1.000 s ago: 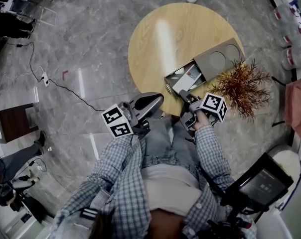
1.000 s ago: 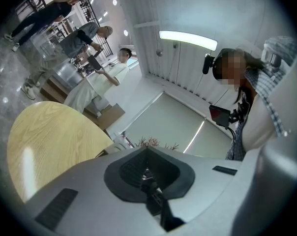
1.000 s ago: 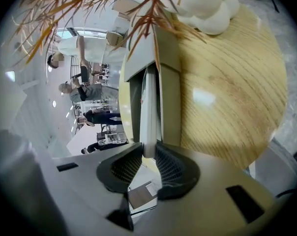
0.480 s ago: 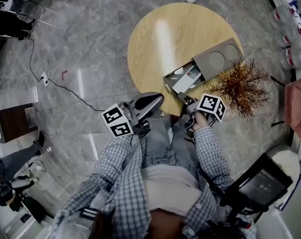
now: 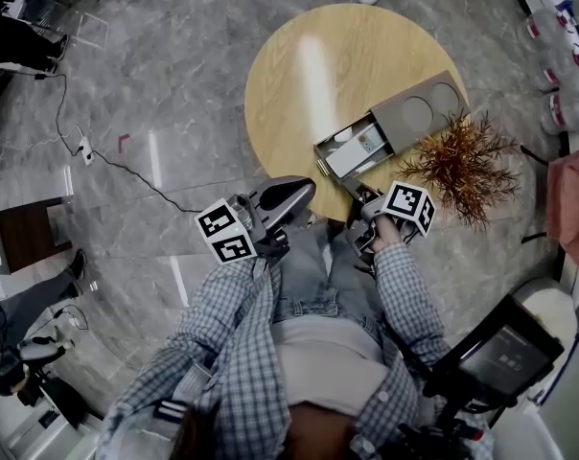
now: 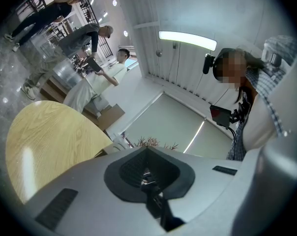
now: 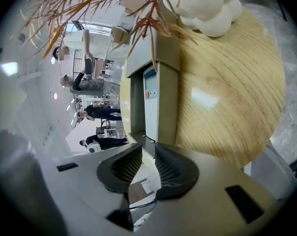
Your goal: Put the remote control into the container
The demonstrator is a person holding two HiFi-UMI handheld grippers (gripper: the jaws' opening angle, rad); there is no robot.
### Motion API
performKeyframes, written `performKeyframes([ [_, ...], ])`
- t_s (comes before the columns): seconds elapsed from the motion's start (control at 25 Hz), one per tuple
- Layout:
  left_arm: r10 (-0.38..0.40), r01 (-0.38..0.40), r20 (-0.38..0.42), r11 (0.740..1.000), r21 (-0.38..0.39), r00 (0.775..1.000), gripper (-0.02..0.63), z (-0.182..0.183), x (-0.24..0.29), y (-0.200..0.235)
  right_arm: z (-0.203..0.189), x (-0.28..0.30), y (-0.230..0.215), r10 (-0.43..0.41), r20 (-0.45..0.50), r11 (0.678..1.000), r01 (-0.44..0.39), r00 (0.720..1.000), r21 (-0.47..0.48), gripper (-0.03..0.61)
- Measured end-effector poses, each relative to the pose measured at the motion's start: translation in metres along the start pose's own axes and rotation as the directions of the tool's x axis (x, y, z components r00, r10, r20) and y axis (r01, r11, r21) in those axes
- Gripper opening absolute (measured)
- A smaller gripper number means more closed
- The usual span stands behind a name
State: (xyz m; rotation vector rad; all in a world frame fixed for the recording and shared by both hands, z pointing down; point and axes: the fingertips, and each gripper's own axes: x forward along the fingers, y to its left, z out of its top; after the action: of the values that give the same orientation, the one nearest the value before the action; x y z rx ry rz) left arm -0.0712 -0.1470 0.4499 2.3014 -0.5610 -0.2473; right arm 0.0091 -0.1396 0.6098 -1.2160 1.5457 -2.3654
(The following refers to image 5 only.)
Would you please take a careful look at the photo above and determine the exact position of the round wooden table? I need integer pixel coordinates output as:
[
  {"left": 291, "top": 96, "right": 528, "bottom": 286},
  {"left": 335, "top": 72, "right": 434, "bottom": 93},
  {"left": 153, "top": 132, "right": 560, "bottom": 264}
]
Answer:
[{"left": 243, "top": 3, "right": 471, "bottom": 222}]

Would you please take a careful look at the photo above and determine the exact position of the grey drawer box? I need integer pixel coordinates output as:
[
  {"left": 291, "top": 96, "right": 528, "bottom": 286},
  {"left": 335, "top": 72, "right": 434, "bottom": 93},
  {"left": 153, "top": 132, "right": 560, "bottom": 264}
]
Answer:
[{"left": 312, "top": 69, "right": 472, "bottom": 192}]

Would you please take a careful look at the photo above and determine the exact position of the white coiled cable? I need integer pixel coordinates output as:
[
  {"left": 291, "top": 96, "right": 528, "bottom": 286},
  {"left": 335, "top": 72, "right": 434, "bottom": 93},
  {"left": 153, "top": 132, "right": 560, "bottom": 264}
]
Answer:
[{"left": 0, "top": 129, "right": 84, "bottom": 162}]

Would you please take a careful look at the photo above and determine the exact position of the white remote control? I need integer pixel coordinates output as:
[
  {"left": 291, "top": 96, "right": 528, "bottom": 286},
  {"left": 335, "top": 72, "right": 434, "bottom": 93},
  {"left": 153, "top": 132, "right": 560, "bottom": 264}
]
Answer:
[{"left": 325, "top": 129, "right": 391, "bottom": 179}]

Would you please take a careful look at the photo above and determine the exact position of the person's leg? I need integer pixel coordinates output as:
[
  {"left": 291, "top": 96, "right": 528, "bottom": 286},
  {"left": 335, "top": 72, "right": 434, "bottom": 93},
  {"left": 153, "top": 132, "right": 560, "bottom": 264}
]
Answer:
[
  {"left": 274, "top": 225, "right": 332, "bottom": 316},
  {"left": 325, "top": 230, "right": 382, "bottom": 326}
]

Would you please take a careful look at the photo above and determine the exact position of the black rig monitor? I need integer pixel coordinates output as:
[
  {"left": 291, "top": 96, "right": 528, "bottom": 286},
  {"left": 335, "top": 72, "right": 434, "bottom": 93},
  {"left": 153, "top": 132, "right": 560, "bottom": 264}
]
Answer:
[{"left": 423, "top": 293, "right": 567, "bottom": 406}]

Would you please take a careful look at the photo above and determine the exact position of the shrink-wrapped water bottle pack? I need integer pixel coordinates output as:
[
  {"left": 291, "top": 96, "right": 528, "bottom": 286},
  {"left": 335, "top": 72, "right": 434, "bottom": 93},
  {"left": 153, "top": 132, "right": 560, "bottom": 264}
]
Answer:
[{"left": 523, "top": 7, "right": 579, "bottom": 136}]

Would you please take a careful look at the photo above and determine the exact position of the person's left forearm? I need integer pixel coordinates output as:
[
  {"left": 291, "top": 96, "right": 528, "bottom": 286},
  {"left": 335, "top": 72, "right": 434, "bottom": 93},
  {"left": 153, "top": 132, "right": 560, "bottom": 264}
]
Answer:
[{"left": 174, "top": 256, "right": 272, "bottom": 368}]

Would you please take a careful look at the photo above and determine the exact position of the metal wire cart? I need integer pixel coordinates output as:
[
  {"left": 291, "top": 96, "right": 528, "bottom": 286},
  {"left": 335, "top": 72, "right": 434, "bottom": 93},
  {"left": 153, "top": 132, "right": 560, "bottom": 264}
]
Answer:
[{"left": 0, "top": 0, "right": 109, "bottom": 50}]

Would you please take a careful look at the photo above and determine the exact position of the person's torso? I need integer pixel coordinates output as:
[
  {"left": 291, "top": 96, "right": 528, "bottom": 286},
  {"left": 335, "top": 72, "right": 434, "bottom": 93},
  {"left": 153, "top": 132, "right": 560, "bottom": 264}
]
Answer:
[{"left": 95, "top": 313, "right": 492, "bottom": 460}]

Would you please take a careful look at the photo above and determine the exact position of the dark wooden side table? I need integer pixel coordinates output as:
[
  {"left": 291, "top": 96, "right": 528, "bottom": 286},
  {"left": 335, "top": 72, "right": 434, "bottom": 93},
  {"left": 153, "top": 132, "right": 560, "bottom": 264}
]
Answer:
[{"left": 0, "top": 196, "right": 75, "bottom": 275}]

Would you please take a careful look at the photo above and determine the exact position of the person's right leg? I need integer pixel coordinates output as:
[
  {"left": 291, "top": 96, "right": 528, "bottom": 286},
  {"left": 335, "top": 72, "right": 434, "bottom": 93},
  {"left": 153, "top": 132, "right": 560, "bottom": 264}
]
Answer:
[{"left": 325, "top": 230, "right": 382, "bottom": 326}]

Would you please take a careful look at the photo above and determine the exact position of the person's left leg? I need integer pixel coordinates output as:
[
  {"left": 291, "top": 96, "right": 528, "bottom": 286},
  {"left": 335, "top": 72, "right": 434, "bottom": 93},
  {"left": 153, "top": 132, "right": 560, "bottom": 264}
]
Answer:
[{"left": 274, "top": 225, "right": 332, "bottom": 316}]

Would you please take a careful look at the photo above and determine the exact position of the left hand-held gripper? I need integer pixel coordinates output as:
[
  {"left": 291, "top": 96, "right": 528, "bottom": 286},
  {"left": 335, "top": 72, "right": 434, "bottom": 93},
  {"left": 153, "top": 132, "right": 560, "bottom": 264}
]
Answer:
[{"left": 194, "top": 175, "right": 317, "bottom": 266}]

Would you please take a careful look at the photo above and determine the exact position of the orange artificial plant white pot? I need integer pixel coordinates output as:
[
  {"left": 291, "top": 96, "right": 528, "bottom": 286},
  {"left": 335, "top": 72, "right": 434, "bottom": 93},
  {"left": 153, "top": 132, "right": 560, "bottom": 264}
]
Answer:
[{"left": 397, "top": 110, "right": 523, "bottom": 232}]

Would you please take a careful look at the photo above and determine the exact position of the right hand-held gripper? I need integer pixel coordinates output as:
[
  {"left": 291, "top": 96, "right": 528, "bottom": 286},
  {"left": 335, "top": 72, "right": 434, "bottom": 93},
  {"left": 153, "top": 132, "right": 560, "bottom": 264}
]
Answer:
[{"left": 340, "top": 179, "right": 437, "bottom": 267}]

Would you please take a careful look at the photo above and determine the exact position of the white egg-shaped pouf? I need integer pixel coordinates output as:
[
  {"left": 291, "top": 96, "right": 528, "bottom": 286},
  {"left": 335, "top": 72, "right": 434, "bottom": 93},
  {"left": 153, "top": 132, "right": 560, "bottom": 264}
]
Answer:
[{"left": 512, "top": 275, "right": 579, "bottom": 349}]

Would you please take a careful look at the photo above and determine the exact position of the black floor cable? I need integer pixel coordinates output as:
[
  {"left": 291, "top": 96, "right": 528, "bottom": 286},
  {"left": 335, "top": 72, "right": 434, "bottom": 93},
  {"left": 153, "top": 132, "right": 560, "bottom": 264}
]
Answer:
[{"left": 33, "top": 72, "right": 204, "bottom": 215}]

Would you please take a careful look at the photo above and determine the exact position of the person's right forearm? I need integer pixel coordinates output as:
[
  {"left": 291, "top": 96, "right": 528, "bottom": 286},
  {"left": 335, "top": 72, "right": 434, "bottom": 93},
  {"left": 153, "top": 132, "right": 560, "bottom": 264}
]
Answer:
[{"left": 373, "top": 242, "right": 452, "bottom": 363}]

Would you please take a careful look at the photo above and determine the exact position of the black rig mount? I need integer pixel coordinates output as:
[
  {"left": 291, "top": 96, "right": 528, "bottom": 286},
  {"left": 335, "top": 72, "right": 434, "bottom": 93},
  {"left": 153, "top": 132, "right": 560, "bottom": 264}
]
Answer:
[{"left": 399, "top": 400, "right": 492, "bottom": 460}]

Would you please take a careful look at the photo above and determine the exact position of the person's right hand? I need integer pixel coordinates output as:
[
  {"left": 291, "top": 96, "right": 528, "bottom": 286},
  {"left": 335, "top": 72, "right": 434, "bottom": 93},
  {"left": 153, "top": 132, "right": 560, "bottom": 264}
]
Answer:
[{"left": 371, "top": 217, "right": 406, "bottom": 253}]

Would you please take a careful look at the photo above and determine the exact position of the black adapter with cable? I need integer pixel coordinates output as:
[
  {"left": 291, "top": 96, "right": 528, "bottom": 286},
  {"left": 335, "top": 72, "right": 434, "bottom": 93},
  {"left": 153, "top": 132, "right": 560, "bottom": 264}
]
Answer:
[{"left": 30, "top": 303, "right": 89, "bottom": 334}]

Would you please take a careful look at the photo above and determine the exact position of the pink armchair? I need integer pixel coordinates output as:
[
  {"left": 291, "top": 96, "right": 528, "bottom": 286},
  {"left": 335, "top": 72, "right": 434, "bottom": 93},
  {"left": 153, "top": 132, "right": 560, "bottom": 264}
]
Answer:
[{"left": 519, "top": 145, "right": 579, "bottom": 265}]

